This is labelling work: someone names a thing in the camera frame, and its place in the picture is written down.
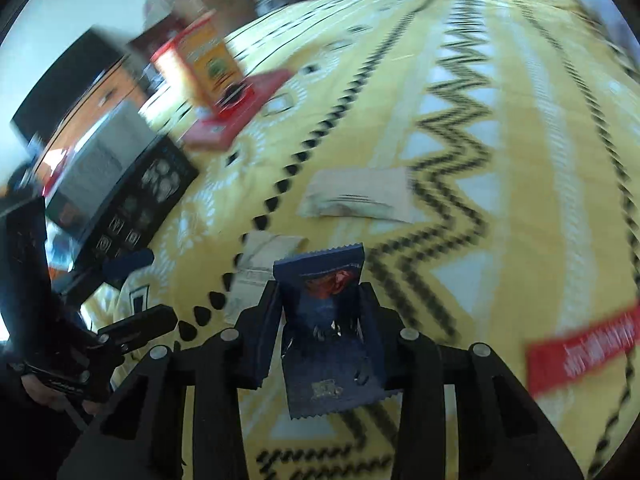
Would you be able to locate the wooden dresser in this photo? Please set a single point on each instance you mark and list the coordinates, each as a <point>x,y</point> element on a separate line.
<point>85,107</point>

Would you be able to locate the orange red medicine box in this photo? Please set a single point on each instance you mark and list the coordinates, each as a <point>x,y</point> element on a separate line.
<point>210,60</point>

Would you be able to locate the small red snack packet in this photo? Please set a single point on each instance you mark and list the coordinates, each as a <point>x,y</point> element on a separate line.
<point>585,355</point>

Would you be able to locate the flat red box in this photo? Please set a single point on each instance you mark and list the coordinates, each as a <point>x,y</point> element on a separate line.
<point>242,115</point>

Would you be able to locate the dark blue snack packet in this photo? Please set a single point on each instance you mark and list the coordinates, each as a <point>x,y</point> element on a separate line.
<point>325,370</point>

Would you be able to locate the yellow patterned bedsheet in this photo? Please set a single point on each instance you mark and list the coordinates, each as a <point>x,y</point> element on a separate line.
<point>525,160</point>

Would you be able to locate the small white snack packet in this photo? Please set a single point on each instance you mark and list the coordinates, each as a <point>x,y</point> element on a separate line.
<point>255,270</point>

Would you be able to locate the black and white shaver box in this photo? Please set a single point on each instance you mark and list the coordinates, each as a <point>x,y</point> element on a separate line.
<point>145,190</point>

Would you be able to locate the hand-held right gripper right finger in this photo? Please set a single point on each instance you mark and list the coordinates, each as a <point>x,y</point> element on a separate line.
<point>372,340</point>

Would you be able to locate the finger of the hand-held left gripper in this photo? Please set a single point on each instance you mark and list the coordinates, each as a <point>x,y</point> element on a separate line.
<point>140,325</point>
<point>127,263</point>

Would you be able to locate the large white snack packet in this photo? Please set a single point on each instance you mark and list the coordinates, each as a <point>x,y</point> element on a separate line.
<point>360,190</point>

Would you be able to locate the black television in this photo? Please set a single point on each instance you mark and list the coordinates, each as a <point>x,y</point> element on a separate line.
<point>65,75</point>

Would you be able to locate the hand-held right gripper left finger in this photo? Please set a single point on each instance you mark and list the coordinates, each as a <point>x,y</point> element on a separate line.
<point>257,340</point>

